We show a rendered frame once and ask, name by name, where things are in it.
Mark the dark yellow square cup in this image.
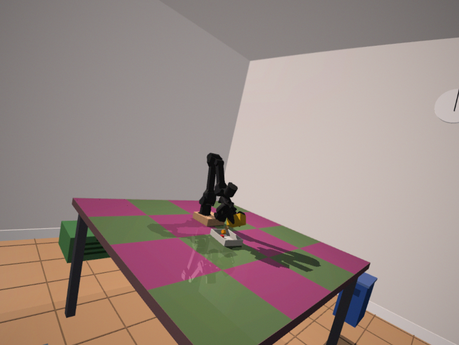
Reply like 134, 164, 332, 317
226, 213, 246, 228

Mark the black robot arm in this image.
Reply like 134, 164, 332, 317
198, 153, 238, 222

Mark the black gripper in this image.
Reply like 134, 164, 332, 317
216, 200, 245, 224

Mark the white shallow tray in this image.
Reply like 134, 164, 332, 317
210, 229, 243, 246

